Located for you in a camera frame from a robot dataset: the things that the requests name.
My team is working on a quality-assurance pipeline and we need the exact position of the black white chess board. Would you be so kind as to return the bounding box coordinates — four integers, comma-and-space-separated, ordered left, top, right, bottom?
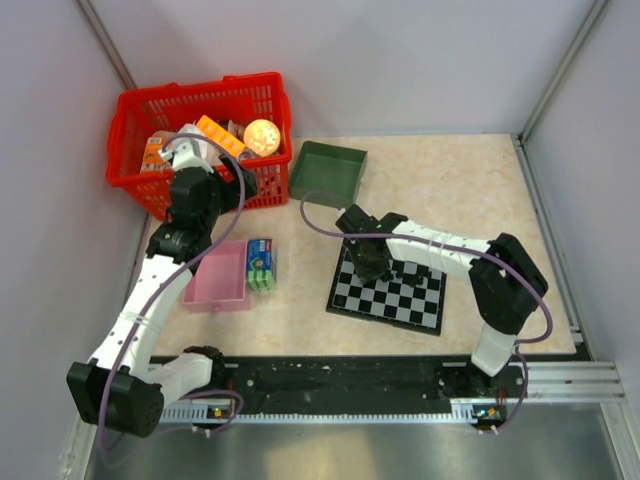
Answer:
326, 247, 447, 336

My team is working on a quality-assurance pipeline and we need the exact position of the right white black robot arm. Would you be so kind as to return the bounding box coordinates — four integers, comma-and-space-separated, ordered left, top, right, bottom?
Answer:
336, 204, 553, 396

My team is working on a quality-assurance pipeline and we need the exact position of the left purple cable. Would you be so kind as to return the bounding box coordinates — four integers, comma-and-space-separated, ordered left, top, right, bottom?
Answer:
96, 131, 246, 464

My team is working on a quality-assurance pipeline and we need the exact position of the red plastic shopping basket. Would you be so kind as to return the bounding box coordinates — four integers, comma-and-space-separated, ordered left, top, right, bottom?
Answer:
106, 72, 293, 220

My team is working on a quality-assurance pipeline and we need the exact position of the small orange carton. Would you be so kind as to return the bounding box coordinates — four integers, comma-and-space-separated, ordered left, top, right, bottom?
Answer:
140, 130, 174, 174

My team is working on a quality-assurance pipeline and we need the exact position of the blue green packaged item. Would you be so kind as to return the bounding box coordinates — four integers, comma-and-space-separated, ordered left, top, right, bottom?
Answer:
246, 238, 277, 292

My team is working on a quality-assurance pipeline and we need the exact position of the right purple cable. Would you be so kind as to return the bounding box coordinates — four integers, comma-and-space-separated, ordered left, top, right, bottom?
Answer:
298, 190, 555, 435

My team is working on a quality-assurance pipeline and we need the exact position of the pink open drawer box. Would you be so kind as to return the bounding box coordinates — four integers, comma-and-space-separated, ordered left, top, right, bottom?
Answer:
183, 240, 250, 313

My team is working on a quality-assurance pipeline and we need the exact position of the dark green open box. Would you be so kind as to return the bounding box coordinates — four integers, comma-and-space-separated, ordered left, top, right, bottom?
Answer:
289, 140, 368, 206

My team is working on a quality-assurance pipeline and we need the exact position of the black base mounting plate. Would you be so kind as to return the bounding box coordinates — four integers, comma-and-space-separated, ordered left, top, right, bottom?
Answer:
154, 353, 529, 416

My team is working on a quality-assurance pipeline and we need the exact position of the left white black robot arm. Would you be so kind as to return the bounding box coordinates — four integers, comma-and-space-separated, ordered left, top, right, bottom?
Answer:
66, 133, 257, 438

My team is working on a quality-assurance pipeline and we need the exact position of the purple cable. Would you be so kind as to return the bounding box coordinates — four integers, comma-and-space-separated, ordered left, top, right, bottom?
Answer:
298, 190, 555, 435
96, 131, 246, 464

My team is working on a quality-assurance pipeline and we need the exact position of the orange punched cardboard box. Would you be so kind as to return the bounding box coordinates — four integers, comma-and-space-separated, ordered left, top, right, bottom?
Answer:
196, 115, 246, 158

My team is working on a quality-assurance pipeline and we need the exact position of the white slotted cable duct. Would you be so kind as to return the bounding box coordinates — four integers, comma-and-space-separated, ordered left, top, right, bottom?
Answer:
159, 399, 506, 426

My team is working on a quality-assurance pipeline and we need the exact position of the orange round ball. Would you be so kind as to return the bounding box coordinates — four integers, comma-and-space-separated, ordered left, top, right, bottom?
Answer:
243, 119, 281, 157

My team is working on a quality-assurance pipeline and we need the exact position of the white plastic bag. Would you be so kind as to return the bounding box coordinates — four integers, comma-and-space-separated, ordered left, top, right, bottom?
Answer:
164, 124, 213, 172

